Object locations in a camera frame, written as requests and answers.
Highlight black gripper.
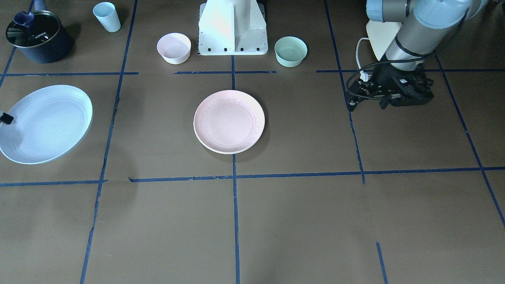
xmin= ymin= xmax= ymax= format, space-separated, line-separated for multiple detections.
xmin=346 ymin=65 xmax=413 ymax=112

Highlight blue plate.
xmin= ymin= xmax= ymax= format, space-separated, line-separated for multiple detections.
xmin=0 ymin=85 xmax=93 ymax=165

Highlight pink plate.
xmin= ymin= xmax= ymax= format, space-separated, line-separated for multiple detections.
xmin=193 ymin=90 xmax=266 ymax=155

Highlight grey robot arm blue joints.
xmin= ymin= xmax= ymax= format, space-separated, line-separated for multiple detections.
xmin=366 ymin=0 xmax=487 ymax=71

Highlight green bowl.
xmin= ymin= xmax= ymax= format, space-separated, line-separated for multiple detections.
xmin=274 ymin=36 xmax=308 ymax=67

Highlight dark blue pot with lid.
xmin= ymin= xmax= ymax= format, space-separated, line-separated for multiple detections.
xmin=5 ymin=0 xmax=75 ymax=64

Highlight light blue cup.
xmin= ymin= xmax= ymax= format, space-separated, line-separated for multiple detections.
xmin=93 ymin=2 xmax=121 ymax=32

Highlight pink bowl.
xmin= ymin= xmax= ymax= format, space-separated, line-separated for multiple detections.
xmin=157 ymin=33 xmax=192 ymax=65

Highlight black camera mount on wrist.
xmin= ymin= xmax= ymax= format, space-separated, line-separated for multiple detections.
xmin=379 ymin=72 xmax=434 ymax=109

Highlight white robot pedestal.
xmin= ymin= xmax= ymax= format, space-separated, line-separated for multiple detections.
xmin=197 ymin=0 xmax=268 ymax=56

